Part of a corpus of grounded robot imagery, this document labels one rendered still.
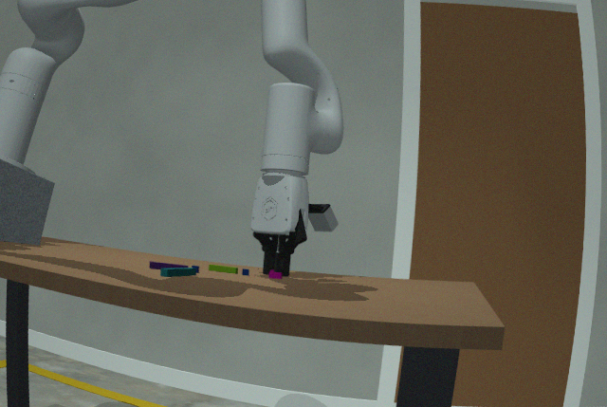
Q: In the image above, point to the purple rod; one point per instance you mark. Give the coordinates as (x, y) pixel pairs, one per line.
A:
(158, 265)

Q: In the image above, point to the turquoise rod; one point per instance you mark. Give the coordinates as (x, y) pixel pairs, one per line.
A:
(170, 272)

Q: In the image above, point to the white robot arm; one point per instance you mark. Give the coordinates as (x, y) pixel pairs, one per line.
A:
(294, 127)

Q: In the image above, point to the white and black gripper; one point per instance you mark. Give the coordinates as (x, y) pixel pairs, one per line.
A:
(278, 208)

